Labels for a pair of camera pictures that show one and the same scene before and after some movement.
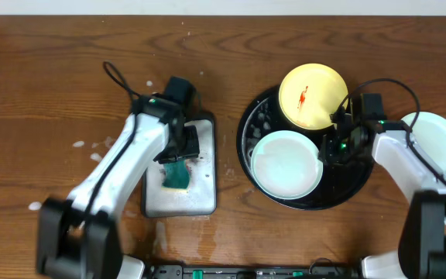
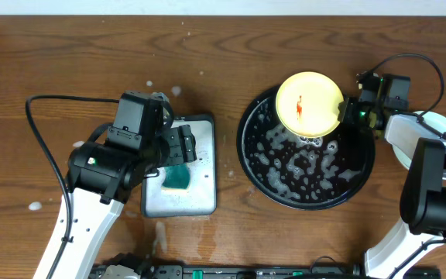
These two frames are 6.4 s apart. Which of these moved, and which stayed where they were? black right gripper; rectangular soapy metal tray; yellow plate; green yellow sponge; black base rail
Moved: black right gripper; yellow plate
Stayed: green yellow sponge; black base rail; rectangular soapy metal tray
